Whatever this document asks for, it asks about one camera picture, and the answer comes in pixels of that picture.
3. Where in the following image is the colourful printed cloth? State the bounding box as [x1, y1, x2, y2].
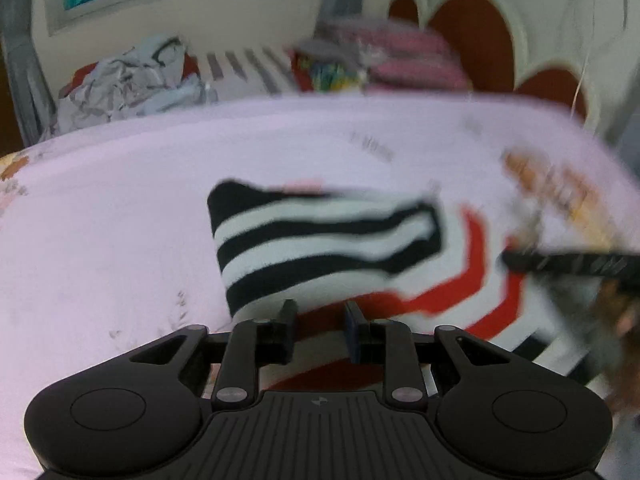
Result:
[292, 50, 371, 92]

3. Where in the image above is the black white red striped garment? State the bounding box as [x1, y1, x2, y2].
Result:
[207, 179, 591, 391]

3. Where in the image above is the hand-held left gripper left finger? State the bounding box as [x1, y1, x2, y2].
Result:
[129, 299, 299, 413]

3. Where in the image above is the pile of grey clothes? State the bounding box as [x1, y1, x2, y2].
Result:
[42, 35, 218, 136]

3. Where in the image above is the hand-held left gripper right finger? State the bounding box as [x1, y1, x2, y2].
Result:
[344, 300, 512, 413]

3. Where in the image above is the white and brown headboard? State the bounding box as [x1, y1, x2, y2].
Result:
[365, 0, 640, 136]

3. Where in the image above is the grey white striped sheet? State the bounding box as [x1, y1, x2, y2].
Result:
[197, 45, 301, 96]

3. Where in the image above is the stack of pink folded blankets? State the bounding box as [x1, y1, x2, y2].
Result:
[295, 17, 473, 93]

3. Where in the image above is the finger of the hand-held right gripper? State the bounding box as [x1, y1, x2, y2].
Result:
[500, 249, 640, 287]

